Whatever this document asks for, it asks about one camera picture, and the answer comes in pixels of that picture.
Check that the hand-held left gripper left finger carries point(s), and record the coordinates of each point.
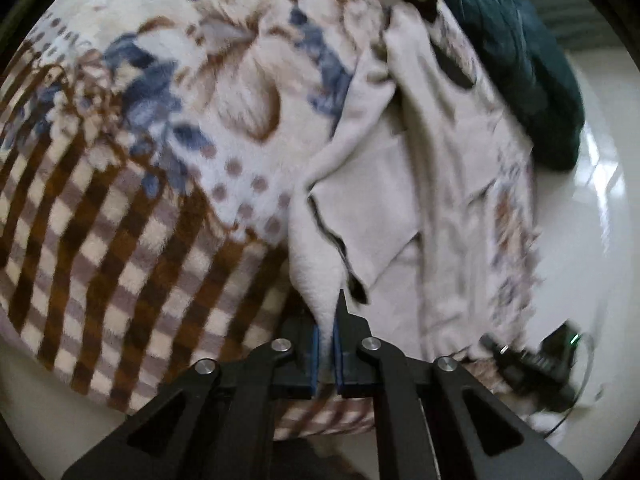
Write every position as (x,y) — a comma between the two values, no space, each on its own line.
(315,360)

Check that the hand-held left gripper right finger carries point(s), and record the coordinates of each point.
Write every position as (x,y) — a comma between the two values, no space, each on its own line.
(340,360)

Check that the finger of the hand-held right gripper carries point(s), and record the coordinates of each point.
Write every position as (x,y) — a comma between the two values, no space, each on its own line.
(500,352)

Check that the beige small garment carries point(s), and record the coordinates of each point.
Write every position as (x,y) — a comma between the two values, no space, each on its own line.
(380,200)

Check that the floral checked printed blanket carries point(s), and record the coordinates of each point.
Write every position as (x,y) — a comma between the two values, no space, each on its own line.
(150,185)

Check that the dark teal quilted cloth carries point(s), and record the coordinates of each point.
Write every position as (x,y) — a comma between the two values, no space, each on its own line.
(525,80)

